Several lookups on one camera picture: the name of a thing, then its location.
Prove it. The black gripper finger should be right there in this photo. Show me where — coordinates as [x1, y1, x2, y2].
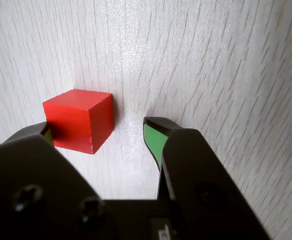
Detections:
[142, 116, 272, 240]
[0, 121, 118, 240]

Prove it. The red wooden cube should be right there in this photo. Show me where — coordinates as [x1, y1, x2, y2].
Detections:
[42, 89, 115, 155]

